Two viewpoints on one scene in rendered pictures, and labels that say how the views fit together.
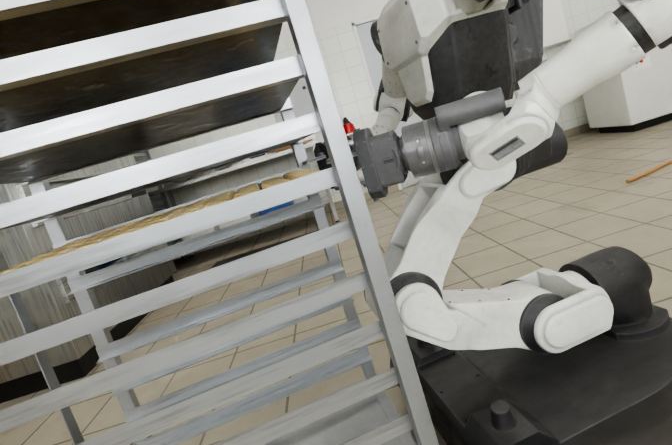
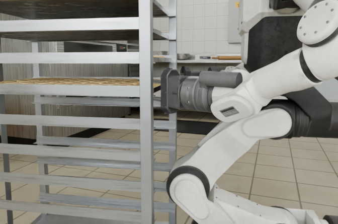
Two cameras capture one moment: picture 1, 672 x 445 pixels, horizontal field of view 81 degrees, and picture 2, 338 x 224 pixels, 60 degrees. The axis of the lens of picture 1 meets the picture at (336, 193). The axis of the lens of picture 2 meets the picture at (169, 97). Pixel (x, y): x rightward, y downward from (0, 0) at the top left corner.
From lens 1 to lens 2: 0.36 m
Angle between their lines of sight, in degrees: 20
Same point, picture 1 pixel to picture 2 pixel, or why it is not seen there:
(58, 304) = (53, 107)
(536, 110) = (244, 94)
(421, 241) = (207, 151)
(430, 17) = (251, 9)
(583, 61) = (275, 74)
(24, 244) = (48, 68)
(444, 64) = (255, 43)
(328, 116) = (143, 57)
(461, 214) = (238, 144)
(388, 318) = (144, 182)
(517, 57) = not seen: hidden behind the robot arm
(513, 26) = not seen: hidden behind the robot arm
